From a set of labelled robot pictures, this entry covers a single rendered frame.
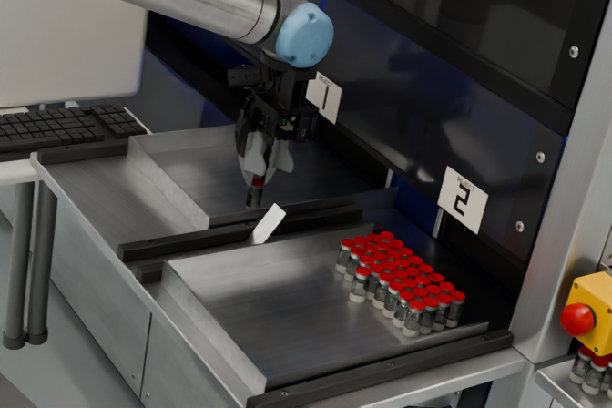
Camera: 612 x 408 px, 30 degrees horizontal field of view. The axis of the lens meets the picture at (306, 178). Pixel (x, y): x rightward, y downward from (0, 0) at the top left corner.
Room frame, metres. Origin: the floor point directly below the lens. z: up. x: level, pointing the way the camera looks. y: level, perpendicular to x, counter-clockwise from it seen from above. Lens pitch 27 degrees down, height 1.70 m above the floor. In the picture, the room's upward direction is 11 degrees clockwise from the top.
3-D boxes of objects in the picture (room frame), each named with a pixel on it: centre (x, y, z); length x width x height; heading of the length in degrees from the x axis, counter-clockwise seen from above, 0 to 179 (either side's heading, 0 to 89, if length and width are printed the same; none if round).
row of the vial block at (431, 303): (1.32, -0.14, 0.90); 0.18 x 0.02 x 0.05; 38
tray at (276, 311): (1.26, -0.05, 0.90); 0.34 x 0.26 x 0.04; 128
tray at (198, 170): (1.59, 0.07, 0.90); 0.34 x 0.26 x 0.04; 128
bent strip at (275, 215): (1.37, 0.08, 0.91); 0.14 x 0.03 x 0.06; 129
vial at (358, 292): (1.31, -0.10, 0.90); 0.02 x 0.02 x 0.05
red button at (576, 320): (1.18, -0.35, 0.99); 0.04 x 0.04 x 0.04; 38
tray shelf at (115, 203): (1.42, 0.02, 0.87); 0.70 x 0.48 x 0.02; 38
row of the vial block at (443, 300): (1.34, -0.16, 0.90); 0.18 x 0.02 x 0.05; 38
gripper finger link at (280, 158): (1.50, 0.04, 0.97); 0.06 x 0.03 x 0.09; 38
